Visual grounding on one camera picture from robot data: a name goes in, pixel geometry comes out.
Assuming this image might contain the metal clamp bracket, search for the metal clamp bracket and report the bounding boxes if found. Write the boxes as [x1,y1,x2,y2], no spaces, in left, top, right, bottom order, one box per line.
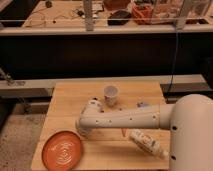
[0,67,25,86]

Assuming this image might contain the orange ceramic bowl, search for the orange ceramic bowl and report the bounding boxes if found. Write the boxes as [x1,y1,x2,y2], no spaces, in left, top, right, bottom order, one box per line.
[42,131,83,171]

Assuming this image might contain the orange basket on shelf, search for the orange basket on shelf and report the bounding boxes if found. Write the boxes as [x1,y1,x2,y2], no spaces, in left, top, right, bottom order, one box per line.
[132,5,153,25]

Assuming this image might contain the small orange stick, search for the small orange stick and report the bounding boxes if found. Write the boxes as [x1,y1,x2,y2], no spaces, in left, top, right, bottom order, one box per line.
[121,129,127,137]

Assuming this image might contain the white plastic bottle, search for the white plastic bottle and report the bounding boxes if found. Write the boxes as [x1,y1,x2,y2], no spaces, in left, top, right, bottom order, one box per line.
[129,129,169,159]

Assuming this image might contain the grey metal upright post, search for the grey metal upright post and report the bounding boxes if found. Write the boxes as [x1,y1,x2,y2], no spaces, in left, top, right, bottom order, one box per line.
[83,0,94,31]

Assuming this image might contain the blue hanging cable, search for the blue hanging cable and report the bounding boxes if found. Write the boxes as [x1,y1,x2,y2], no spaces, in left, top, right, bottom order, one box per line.
[166,27,180,94]

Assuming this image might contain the black pouch on shelf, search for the black pouch on shelf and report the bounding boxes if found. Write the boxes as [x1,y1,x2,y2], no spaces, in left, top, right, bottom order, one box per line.
[107,10,131,26]

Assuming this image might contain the translucent plastic cup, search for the translucent plastic cup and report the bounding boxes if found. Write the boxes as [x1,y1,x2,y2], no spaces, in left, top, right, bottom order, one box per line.
[104,86,118,107]

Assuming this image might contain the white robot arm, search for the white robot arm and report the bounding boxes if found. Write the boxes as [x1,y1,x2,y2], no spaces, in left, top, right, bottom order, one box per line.
[76,94,213,171]

